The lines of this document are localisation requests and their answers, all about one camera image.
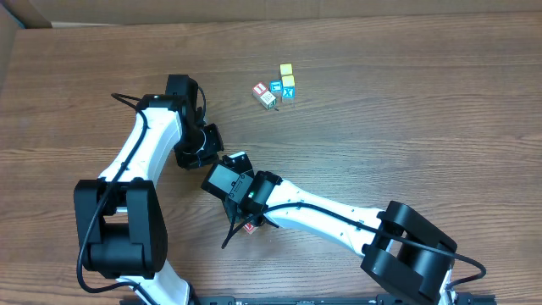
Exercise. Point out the yellow G wooden block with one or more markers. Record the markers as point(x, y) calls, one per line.
point(285, 69)

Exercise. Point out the blue X wooden block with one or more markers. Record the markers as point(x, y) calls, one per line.
point(288, 94)

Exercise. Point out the red I wooden block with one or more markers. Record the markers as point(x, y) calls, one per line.
point(259, 89)

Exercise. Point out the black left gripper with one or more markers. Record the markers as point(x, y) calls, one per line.
point(214, 144)

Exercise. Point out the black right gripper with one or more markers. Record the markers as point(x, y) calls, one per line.
point(234, 206)

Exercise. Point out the plain W wooden block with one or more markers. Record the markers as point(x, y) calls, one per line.
point(267, 99)

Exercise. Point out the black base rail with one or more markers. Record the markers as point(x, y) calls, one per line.
point(463, 298)

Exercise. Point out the cardboard back panel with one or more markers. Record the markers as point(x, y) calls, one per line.
point(44, 13)

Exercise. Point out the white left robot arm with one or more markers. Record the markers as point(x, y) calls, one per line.
point(122, 235)

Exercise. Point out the red M wooden block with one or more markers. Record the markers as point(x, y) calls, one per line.
point(249, 228)

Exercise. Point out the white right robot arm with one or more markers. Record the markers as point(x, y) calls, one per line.
point(402, 251)

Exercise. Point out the yellow C wooden block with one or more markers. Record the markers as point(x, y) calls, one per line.
point(288, 80)

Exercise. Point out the blue L wooden block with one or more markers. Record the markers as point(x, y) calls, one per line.
point(276, 87)

